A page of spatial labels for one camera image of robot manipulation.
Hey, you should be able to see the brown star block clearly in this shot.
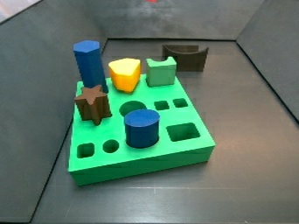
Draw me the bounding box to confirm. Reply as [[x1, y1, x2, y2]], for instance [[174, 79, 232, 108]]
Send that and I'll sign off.
[[75, 85, 112, 125]]

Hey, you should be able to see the black curved holder stand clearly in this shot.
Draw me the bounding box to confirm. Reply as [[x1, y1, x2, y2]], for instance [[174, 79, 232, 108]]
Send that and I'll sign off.
[[163, 45, 210, 72]]

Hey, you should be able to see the green shape sorting board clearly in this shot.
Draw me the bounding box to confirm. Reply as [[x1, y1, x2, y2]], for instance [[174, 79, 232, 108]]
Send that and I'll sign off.
[[68, 76, 215, 186]]

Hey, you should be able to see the yellow rounded block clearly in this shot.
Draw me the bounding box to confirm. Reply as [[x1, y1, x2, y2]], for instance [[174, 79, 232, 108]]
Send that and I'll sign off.
[[108, 58, 142, 93]]

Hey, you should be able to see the blue hexagonal prism block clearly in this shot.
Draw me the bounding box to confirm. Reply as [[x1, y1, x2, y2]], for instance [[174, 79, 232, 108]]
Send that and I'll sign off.
[[72, 40, 108, 93]]

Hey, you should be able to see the green notched block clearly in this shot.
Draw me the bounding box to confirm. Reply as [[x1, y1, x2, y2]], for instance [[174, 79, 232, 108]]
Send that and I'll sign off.
[[146, 57, 176, 88]]

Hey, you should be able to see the blue cylinder block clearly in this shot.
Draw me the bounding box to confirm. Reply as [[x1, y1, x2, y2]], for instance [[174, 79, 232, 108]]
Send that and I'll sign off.
[[124, 109, 160, 149]]

